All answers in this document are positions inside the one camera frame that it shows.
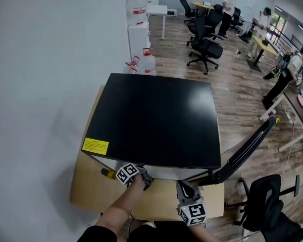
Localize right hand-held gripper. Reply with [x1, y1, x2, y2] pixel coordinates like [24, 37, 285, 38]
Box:
[176, 179, 208, 226]

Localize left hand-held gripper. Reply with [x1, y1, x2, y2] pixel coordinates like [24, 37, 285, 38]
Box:
[115, 162, 155, 192]

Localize person's right forearm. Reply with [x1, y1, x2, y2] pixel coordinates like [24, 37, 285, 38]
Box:
[191, 222, 220, 242]

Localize person's left forearm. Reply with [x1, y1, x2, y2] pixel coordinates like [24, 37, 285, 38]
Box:
[94, 173, 146, 236]

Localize yellow tool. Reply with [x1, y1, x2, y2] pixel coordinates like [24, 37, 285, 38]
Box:
[100, 168, 117, 180]

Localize light wooden desk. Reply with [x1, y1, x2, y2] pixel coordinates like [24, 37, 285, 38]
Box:
[69, 84, 225, 222]

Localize person's black clothing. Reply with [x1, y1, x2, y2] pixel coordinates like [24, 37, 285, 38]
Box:
[77, 220, 201, 242]

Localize black mesh office chair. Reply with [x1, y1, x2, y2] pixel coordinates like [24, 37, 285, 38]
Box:
[229, 7, 244, 34]
[226, 174, 303, 242]
[206, 4, 224, 36]
[178, 0, 197, 24]
[186, 8, 224, 75]

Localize white power strip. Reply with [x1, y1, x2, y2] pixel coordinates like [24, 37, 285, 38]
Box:
[284, 110, 294, 125]

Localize dark brown table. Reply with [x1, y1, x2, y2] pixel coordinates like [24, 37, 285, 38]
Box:
[259, 84, 303, 153]

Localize yellow top desk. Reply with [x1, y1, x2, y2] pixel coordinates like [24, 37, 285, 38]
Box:
[246, 35, 280, 73]
[191, 1, 215, 10]

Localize large clear water jug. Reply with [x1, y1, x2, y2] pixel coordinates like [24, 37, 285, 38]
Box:
[125, 0, 148, 25]

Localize white desk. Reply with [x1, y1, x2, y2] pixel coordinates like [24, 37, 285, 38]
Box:
[146, 4, 168, 41]

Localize black metal railing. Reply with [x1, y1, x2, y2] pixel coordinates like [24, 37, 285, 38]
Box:
[267, 24, 303, 53]

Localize window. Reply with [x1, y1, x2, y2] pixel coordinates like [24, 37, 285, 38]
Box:
[269, 11, 288, 35]

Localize white floor cable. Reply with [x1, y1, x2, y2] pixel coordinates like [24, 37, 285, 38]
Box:
[279, 122, 296, 179]

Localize red handle water jug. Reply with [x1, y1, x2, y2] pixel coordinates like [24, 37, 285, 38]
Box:
[124, 55, 141, 75]
[140, 47, 158, 76]

